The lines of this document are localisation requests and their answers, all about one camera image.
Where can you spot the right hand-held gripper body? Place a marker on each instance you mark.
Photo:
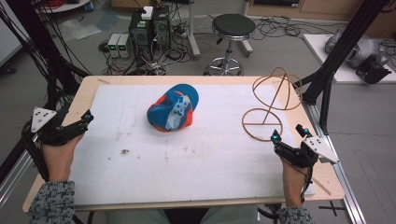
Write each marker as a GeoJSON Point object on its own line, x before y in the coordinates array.
{"type": "Point", "coordinates": [314, 149]}

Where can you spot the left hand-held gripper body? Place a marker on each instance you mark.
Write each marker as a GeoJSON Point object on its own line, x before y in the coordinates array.
{"type": "Point", "coordinates": [42, 119]}

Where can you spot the blue and orange cap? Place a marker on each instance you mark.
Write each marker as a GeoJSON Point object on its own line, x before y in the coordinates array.
{"type": "Point", "coordinates": [174, 107]}

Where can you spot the person's left hand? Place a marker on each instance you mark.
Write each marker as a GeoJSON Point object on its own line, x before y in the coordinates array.
{"type": "Point", "coordinates": [59, 160]}

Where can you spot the person's right hand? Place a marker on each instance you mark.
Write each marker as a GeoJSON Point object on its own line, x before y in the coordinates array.
{"type": "Point", "coordinates": [292, 183]}

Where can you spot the tan tape strip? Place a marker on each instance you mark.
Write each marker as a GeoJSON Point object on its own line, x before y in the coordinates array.
{"type": "Point", "coordinates": [321, 186]}
{"type": "Point", "coordinates": [103, 81]}

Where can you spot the white board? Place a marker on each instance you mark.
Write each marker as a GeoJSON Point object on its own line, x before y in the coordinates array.
{"type": "Point", "coordinates": [342, 76]}

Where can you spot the grey power supply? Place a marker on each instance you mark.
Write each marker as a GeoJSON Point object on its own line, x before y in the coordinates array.
{"type": "Point", "coordinates": [113, 45]}
{"type": "Point", "coordinates": [125, 46]}

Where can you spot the clear plastic sheet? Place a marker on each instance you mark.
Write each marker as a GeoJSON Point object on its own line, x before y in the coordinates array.
{"type": "Point", "coordinates": [79, 29]}

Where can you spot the black device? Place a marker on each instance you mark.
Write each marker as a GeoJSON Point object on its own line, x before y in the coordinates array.
{"type": "Point", "coordinates": [372, 70]}

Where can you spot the white foam sheet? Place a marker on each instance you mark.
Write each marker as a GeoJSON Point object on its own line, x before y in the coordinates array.
{"type": "Point", "coordinates": [186, 165]}

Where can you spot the grey robot shell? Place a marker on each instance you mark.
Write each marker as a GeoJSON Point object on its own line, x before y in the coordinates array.
{"type": "Point", "coordinates": [364, 49]}

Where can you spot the black computer tower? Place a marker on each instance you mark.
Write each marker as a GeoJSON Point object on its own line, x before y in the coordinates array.
{"type": "Point", "coordinates": [141, 34]}
{"type": "Point", "coordinates": [162, 28]}

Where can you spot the person's legs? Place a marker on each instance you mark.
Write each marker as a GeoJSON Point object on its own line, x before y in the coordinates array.
{"type": "Point", "coordinates": [137, 216]}

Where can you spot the black round stool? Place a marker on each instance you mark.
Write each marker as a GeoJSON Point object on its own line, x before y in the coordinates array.
{"type": "Point", "coordinates": [233, 29]}

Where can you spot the white box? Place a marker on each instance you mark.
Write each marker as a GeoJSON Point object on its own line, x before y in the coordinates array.
{"type": "Point", "coordinates": [147, 12]}

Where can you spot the white table leg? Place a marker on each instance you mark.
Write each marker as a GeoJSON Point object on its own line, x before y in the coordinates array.
{"type": "Point", "coordinates": [193, 31]}

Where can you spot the aluminium rail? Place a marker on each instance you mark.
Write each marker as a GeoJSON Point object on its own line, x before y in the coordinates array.
{"type": "Point", "coordinates": [339, 174]}
{"type": "Point", "coordinates": [14, 177]}

